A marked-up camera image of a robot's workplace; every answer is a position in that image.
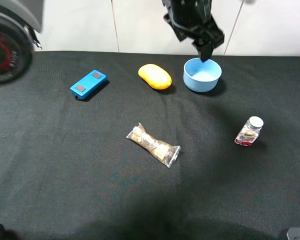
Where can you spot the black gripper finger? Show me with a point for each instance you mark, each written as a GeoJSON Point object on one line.
{"type": "Point", "coordinates": [204, 49]}

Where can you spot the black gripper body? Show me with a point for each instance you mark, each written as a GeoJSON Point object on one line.
{"type": "Point", "coordinates": [193, 19]}

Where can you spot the light blue bowl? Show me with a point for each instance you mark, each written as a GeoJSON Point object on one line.
{"type": "Point", "coordinates": [201, 76]}

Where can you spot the yellow mango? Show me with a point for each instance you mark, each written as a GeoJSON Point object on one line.
{"type": "Point", "coordinates": [155, 76]}

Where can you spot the small candy bottle silver lid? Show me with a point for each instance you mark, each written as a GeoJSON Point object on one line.
{"type": "Point", "coordinates": [250, 131]}

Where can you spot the blue rectangular box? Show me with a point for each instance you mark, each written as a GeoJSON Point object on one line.
{"type": "Point", "coordinates": [88, 84]}

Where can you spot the clear wrapped snack bar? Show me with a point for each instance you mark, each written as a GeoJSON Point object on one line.
{"type": "Point", "coordinates": [162, 151]}

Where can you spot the black tablecloth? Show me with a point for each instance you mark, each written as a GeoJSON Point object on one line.
{"type": "Point", "coordinates": [68, 172]}

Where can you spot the grey base part right corner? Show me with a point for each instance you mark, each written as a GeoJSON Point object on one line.
{"type": "Point", "coordinates": [293, 233]}

